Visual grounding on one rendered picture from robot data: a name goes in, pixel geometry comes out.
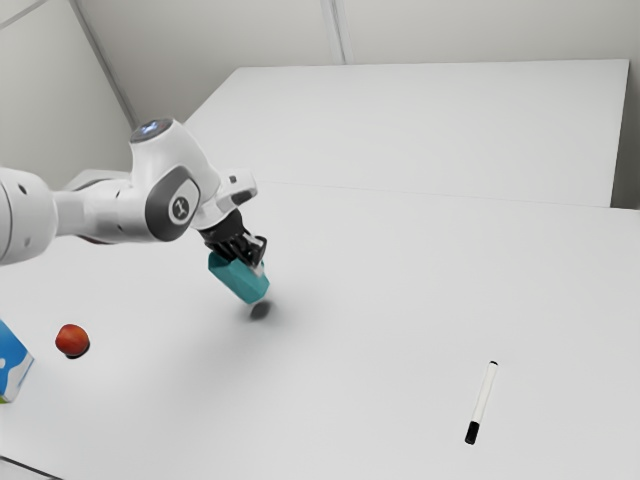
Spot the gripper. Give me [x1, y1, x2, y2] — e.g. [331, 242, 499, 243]
[198, 210, 268, 275]

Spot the teal faceted mug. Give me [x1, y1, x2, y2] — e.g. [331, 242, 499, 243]
[207, 251, 271, 305]

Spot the red apple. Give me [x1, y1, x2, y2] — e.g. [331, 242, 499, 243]
[54, 323, 91, 357]

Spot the white marker with black cap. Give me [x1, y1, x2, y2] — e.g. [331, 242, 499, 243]
[464, 359, 499, 446]

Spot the blue and white carton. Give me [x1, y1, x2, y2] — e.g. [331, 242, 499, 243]
[0, 318, 35, 405]

